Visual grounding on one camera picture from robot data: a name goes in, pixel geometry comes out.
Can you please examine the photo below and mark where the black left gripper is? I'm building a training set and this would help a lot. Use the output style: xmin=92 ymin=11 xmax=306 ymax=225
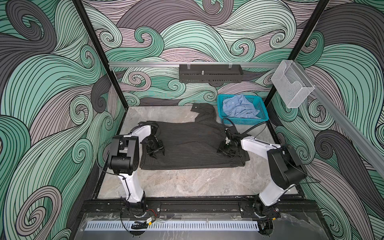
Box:
xmin=144 ymin=137 xmax=165 ymax=158

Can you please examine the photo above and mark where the dark grey pinstripe shirt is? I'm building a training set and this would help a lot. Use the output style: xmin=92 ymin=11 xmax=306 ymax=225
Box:
xmin=140 ymin=104 xmax=250 ymax=170

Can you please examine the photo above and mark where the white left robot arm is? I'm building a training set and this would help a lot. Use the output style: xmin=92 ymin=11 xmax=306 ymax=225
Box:
xmin=107 ymin=121 xmax=165 ymax=213

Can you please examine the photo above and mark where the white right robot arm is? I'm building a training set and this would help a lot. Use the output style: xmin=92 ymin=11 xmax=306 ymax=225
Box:
xmin=218 ymin=137 xmax=308 ymax=219

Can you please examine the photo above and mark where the teal plastic basket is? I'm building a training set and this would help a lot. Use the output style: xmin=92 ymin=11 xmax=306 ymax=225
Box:
xmin=217 ymin=95 xmax=269 ymax=125

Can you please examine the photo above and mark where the light blue shirt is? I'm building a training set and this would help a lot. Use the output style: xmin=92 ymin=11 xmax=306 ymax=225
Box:
xmin=222 ymin=95 xmax=260 ymax=119

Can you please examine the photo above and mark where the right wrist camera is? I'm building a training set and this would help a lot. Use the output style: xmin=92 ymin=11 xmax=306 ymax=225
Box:
xmin=225 ymin=126 xmax=240 ymax=141

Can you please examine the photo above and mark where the black vertical frame post right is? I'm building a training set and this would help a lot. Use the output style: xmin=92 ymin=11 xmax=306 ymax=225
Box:
xmin=264 ymin=1 xmax=329 ymax=107

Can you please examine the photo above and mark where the black vertical frame post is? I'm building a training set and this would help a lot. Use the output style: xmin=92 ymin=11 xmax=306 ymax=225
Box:
xmin=264 ymin=1 xmax=329 ymax=107
xmin=73 ymin=0 xmax=129 ymax=111

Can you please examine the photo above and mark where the black perforated wall tray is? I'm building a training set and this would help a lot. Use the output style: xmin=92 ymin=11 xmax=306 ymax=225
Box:
xmin=179 ymin=65 xmax=244 ymax=87

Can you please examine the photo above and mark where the clear plastic wall bin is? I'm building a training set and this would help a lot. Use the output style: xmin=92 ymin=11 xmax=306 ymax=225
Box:
xmin=271 ymin=60 xmax=315 ymax=109

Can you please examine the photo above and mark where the white slotted cable duct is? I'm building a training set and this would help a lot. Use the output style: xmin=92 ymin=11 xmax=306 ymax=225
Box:
xmin=84 ymin=220 xmax=259 ymax=232

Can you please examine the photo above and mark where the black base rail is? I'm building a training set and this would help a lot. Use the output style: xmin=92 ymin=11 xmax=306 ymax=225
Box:
xmin=80 ymin=196 xmax=320 ymax=221

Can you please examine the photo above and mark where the aluminium side wall rail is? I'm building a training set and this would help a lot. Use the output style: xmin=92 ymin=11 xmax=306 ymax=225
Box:
xmin=298 ymin=64 xmax=384 ymax=177

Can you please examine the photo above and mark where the black vertical frame post left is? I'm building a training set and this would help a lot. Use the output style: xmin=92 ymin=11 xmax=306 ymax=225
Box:
xmin=73 ymin=0 xmax=129 ymax=111

